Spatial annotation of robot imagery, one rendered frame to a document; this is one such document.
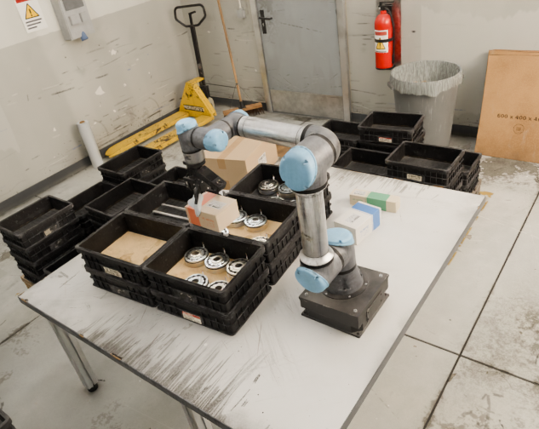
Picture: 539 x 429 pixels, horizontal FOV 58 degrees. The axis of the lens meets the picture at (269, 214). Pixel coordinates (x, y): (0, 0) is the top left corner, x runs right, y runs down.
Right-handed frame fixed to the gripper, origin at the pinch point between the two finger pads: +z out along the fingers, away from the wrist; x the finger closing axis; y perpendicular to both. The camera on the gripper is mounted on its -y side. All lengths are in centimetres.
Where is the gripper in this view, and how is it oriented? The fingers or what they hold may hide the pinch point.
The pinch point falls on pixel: (211, 208)
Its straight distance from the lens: 187.3
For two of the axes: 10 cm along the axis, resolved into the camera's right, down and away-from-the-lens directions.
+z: 1.6, 8.3, 5.4
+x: -5.8, 5.1, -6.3
